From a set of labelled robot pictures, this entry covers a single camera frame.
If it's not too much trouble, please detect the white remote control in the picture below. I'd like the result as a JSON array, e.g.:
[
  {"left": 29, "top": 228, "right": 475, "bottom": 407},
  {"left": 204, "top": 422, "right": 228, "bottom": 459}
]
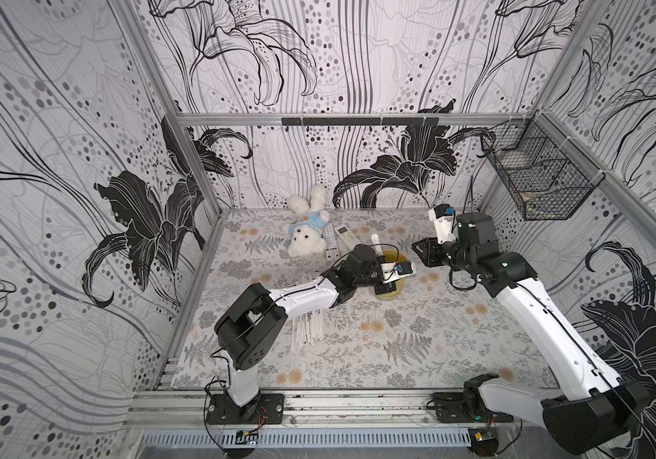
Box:
[{"left": 322, "top": 223, "right": 340, "bottom": 262}]

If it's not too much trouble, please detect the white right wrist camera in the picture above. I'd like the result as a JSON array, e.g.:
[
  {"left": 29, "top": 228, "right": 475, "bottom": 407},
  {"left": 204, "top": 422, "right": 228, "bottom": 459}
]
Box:
[{"left": 427, "top": 204, "right": 456, "bottom": 245}]

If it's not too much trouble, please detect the yellow plastic cup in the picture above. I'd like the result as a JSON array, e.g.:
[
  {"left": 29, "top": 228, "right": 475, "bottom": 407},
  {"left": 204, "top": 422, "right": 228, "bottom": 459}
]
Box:
[{"left": 374, "top": 279, "right": 406, "bottom": 300}]

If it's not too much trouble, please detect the white teddy bear blue shirt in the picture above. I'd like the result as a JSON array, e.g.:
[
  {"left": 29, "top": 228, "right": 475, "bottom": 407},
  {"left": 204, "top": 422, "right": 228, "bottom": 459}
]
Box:
[{"left": 287, "top": 185, "right": 331, "bottom": 257}]

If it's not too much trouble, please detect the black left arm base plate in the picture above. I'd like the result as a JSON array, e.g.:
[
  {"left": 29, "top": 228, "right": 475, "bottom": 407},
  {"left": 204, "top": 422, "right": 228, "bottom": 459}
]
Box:
[{"left": 205, "top": 393, "right": 285, "bottom": 426}]

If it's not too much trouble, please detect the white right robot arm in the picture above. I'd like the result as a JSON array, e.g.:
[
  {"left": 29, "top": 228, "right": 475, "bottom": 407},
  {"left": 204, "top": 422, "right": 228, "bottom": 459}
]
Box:
[{"left": 412, "top": 204, "right": 651, "bottom": 454}]

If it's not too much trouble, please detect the black wire basket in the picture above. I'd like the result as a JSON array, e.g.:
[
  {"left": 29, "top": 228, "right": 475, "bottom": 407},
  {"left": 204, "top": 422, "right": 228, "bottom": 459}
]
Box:
[{"left": 481, "top": 118, "right": 605, "bottom": 221}]

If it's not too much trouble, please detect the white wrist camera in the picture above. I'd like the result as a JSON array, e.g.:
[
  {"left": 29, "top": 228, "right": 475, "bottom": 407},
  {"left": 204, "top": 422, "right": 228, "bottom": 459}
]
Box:
[
  {"left": 427, "top": 204, "right": 456, "bottom": 245},
  {"left": 381, "top": 261, "right": 416, "bottom": 284}
]

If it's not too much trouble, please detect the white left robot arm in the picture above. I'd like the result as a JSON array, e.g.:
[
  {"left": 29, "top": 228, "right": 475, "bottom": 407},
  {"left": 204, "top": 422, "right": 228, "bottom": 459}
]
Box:
[{"left": 213, "top": 244, "right": 416, "bottom": 409}]

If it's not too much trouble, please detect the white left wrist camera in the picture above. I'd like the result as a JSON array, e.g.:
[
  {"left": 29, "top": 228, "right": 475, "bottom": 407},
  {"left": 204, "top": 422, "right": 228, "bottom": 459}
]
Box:
[{"left": 381, "top": 261, "right": 416, "bottom": 284}]

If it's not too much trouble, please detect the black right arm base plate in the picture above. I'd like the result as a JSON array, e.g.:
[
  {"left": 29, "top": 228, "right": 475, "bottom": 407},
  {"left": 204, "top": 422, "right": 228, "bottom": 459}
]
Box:
[{"left": 425, "top": 391, "right": 514, "bottom": 426}]

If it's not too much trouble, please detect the white remote with screen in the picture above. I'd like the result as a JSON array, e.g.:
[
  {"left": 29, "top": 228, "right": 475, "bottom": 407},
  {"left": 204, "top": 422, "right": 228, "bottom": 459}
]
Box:
[{"left": 335, "top": 225, "right": 361, "bottom": 252}]

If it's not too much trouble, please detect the grey slotted cable duct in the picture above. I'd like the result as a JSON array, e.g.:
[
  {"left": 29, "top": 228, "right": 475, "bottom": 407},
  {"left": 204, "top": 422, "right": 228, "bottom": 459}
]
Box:
[{"left": 140, "top": 428, "right": 471, "bottom": 449}]

